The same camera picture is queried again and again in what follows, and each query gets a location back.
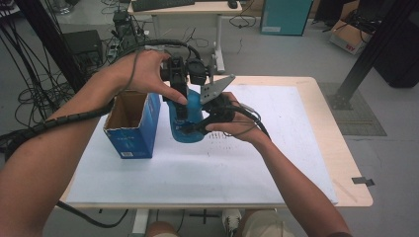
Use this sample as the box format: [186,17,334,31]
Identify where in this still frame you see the white power strip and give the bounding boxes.
[107,43,120,60]

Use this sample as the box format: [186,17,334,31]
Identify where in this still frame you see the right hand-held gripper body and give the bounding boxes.
[199,73,237,122]

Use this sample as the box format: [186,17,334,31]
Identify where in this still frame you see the brown cardboard box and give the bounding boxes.
[329,18,376,56]

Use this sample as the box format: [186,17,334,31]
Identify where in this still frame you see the blue cardboard box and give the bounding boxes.
[103,90,162,160]

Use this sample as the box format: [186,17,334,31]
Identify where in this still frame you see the black spiral-wrapped cable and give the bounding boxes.
[0,39,203,229]
[226,104,272,141]

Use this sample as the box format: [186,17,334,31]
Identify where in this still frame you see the black floor cable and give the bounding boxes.
[228,6,258,55]

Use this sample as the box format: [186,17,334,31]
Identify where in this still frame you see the person's beige shorts leg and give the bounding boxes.
[241,209,296,237]

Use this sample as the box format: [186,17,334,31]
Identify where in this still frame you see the black tape piece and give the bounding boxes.
[351,176,377,188]

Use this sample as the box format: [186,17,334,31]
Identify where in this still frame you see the black metal frame post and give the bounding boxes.
[14,0,89,95]

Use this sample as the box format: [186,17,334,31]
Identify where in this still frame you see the tangle of black floor cables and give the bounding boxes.
[0,19,112,156]

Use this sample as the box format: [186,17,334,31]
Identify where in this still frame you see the blue bottle with white cap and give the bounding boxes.
[165,88,206,144]

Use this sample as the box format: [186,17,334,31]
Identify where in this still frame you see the person's left hand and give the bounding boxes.
[109,49,189,107]

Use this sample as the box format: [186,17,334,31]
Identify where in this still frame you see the black cabinet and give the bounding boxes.
[372,9,419,89]

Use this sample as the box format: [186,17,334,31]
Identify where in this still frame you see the white table sheet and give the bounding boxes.
[66,83,339,205]

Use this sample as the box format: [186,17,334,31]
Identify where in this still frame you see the teal cabinet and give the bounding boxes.
[259,0,314,37]

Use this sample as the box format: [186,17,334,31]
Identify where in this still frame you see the black keyboard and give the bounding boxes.
[130,0,197,13]

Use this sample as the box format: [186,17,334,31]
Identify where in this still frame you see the left black spiral-wrapped cable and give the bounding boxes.
[0,39,203,229]

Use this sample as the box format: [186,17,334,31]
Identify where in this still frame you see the person's bare knee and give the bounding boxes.
[144,220,181,237]

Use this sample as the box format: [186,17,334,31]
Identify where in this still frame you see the dark floor mat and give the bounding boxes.
[317,82,388,137]

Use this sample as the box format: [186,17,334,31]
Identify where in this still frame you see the right black spiral-wrapped cable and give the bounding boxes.
[226,104,272,141]

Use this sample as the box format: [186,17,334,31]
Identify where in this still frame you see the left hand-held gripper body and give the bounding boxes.
[160,53,212,86]

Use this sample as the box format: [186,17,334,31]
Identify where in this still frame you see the person's white shoe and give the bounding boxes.
[220,207,243,236]

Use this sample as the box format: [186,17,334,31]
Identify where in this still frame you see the black box on floor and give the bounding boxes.
[62,30,104,68]

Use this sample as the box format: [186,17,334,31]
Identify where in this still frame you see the white desk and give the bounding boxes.
[127,0,243,75]

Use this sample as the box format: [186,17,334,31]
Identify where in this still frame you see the person's right hand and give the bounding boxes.
[205,91,270,148]

